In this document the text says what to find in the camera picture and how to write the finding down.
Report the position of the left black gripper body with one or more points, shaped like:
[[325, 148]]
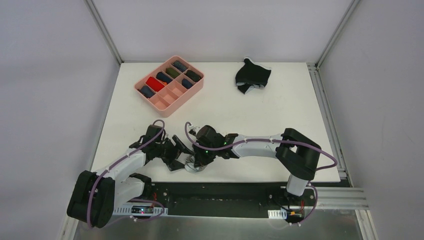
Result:
[[169, 151]]

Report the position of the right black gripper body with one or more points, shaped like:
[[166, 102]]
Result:
[[197, 159]]

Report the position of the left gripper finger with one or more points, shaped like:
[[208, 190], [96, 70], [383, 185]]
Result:
[[173, 164], [181, 147]]

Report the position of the grey underwear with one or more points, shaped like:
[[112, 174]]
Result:
[[190, 165]]

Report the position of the black underwear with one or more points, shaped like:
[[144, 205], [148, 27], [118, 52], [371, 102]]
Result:
[[193, 76], [252, 76]]

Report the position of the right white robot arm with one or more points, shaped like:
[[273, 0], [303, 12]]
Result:
[[296, 152]]

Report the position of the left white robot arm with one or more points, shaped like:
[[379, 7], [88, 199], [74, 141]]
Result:
[[98, 193]]

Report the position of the small navy rolled underwear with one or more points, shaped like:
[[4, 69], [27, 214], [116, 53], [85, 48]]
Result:
[[186, 83]]

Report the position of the dark blue rolled underwear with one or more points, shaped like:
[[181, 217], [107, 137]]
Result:
[[146, 92]]

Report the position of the black rolled underwear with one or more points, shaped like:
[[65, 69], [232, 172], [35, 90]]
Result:
[[193, 76]]

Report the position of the red rolled underwear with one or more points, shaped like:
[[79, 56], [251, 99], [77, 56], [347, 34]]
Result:
[[154, 84]]

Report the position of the olive rolled underwear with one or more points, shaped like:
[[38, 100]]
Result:
[[172, 72]]

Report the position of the striped rolled underwear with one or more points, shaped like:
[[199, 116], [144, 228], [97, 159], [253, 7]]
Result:
[[180, 66]]

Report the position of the pink divided organizer tray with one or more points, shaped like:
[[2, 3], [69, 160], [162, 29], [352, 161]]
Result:
[[173, 95]]

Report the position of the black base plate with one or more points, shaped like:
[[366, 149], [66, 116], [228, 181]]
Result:
[[227, 200]]

